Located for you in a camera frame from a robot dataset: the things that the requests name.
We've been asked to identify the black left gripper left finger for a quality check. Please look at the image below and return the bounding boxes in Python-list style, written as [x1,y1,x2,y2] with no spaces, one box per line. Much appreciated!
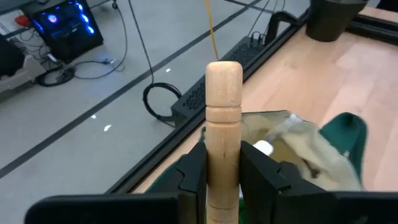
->
[149,141,208,224]

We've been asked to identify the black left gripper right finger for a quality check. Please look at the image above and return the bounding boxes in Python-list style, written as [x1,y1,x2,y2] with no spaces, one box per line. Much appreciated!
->
[239,140,337,224]

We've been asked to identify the green spray bottle white nozzle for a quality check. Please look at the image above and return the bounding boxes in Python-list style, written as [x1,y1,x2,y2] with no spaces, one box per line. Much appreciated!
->
[252,139,275,157]

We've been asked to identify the metal hand fork wooden handle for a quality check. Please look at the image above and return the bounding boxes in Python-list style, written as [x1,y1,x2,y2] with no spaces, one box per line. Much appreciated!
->
[205,61,244,224]

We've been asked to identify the beige gardening bag green trim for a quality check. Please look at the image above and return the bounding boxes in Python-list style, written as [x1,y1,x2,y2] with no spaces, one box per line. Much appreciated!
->
[146,110,369,224]

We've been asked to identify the black perforated electronics box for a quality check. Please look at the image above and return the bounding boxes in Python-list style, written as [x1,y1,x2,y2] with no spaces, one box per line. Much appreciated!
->
[170,35,271,128]

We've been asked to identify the computer tower blue lights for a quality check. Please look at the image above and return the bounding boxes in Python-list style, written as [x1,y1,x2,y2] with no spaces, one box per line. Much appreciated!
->
[30,0,105,65]

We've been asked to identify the light grey equipment base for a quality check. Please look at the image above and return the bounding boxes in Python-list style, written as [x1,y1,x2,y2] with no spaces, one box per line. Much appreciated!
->
[0,54,47,94]

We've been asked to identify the small red object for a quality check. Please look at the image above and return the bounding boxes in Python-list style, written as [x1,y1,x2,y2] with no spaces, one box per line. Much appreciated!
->
[14,14,32,28]

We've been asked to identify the black aluminium table frame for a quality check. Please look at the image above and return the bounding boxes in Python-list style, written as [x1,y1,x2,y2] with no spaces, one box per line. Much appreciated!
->
[105,9,398,195]

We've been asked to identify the black coiled floor cable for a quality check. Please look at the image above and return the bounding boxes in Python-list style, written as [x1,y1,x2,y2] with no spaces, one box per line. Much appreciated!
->
[127,0,183,123]

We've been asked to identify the yellow hanging cable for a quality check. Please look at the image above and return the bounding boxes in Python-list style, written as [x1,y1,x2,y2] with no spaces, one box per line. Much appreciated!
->
[204,0,220,62]

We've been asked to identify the black cable bundle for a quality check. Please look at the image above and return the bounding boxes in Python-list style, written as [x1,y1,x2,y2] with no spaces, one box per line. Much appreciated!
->
[36,49,128,88]

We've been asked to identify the black power cord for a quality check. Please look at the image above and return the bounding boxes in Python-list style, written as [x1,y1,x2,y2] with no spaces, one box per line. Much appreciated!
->
[247,0,287,44]

